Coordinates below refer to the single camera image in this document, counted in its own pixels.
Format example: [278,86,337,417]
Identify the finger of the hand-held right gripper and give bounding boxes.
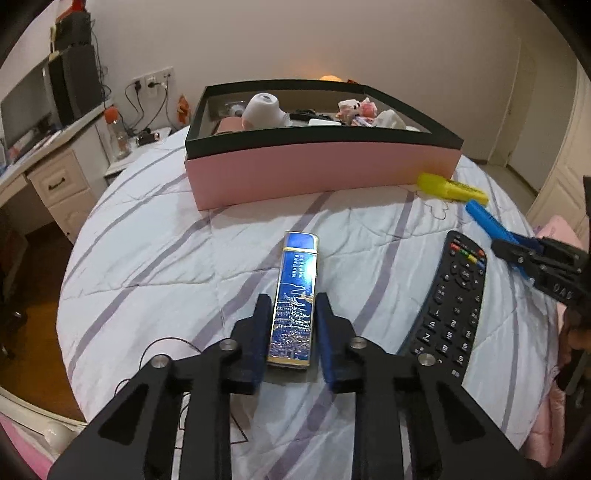
[491,239,550,289]
[515,234,587,269]

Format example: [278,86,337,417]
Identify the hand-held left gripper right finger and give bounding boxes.
[315,292,546,480]

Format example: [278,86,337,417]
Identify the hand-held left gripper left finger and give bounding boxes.
[47,293,274,480]

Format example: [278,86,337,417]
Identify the blue patterned lighter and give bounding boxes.
[266,231,320,370]

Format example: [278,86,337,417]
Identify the blue highlighter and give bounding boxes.
[465,200,520,245]

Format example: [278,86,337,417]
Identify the pink box with dark rim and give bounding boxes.
[185,79,464,210]

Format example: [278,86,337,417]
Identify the pink building block toy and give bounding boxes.
[337,98,377,121]

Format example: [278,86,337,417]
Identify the person's right hand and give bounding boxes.
[556,307,591,395]

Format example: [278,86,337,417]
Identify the pink quilt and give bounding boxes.
[522,217,587,462]

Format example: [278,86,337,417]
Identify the black remote control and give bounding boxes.
[397,230,489,386]

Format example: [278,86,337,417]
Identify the white wardrobe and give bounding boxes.
[526,60,591,227]

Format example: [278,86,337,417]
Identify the yellow highlighter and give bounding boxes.
[417,172,489,205]

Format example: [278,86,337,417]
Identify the cream door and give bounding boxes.
[489,39,539,169]

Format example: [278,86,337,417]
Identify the white crumpled object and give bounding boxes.
[374,109,421,131]

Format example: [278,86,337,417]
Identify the pink round object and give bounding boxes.
[213,115,245,136]

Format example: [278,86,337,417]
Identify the white nightstand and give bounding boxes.
[104,127,174,185]

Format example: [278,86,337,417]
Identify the orange cap water bottle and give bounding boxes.
[102,107,132,160]

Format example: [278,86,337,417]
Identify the white desk with drawers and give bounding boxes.
[0,99,116,246]

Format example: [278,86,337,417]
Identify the dark chair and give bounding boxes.
[0,205,28,361]

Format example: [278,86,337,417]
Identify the black speaker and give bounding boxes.
[48,45,103,127]

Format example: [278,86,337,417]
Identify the computer monitor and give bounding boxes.
[0,58,58,149]

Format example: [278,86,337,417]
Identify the black box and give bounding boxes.
[54,11,92,49]

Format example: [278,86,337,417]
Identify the thin dark cord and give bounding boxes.
[113,339,250,444]

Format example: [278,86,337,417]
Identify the white bed frame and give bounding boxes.
[0,385,88,457]

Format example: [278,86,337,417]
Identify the black power cables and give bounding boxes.
[124,83,167,132]

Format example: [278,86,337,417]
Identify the white wall outlets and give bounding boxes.
[128,67,175,90]

